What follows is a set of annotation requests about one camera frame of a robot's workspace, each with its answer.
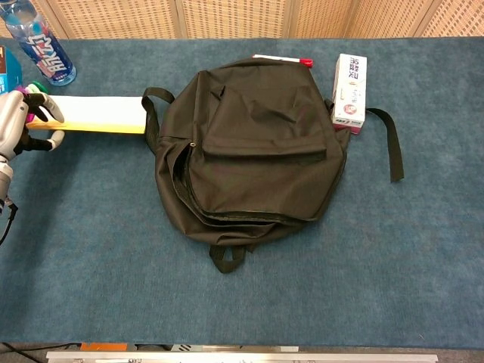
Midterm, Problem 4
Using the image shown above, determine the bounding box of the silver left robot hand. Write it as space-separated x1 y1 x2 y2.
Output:
0 89 66 164

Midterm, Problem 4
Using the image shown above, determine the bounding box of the white and yellow book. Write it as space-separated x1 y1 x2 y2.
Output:
26 95 147 135

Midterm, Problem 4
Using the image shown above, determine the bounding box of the black fabric backpack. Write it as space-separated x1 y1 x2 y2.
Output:
140 56 405 275

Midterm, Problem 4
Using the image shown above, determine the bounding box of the pink green feather shuttlecock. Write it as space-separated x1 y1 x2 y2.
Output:
14 80 49 96

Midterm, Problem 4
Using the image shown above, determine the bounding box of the teal cardboard box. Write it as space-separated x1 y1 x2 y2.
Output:
0 45 23 95

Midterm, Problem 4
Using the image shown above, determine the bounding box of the orange panel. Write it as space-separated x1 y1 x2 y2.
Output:
79 343 129 352

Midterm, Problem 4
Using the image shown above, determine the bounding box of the woven rattan folding screen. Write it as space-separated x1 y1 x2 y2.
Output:
0 0 484 40

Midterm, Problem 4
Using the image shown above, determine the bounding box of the white marker with red cap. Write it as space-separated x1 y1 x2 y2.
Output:
251 54 315 70

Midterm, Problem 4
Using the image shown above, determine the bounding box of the white toothpaste box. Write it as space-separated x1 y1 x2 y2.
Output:
330 53 368 135

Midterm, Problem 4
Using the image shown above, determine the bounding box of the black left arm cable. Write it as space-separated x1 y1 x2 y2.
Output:
0 202 19 247

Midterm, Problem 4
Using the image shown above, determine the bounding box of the black floor cable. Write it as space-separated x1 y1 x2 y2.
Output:
0 342 81 363

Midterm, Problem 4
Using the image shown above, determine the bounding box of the aluminium profile rail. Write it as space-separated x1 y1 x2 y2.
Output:
45 350 439 363

